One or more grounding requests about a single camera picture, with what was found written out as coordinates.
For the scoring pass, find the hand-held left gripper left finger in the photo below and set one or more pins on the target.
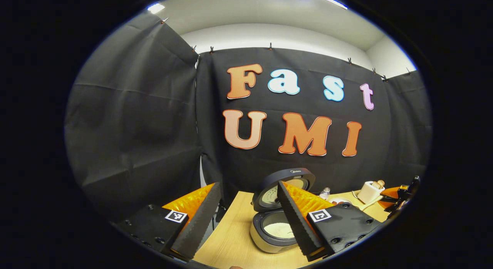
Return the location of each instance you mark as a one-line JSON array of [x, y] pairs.
[[200, 222]]

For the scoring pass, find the white toaster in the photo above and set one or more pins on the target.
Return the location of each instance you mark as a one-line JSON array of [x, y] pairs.
[[368, 194]]

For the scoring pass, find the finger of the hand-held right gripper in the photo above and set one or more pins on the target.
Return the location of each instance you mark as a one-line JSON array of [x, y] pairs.
[[391, 192]]

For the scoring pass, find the white rice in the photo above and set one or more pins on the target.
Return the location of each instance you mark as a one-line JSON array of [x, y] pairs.
[[277, 230]]

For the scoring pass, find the black backdrop cloth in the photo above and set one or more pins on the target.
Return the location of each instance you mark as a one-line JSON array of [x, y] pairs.
[[127, 118]]

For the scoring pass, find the clear water bottle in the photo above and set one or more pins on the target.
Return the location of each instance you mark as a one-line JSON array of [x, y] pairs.
[[325, 193]]

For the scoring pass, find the dark grey rice cooker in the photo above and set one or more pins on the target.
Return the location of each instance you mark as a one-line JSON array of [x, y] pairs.
[[265, 244]]

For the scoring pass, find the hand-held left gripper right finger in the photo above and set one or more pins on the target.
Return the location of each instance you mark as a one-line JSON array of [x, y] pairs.
[[296, 222]]

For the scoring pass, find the ceiling light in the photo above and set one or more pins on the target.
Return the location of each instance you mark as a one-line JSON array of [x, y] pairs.
[[156, 8]]

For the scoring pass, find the white round plate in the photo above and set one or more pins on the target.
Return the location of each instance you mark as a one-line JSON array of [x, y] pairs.
[[341, 201]]

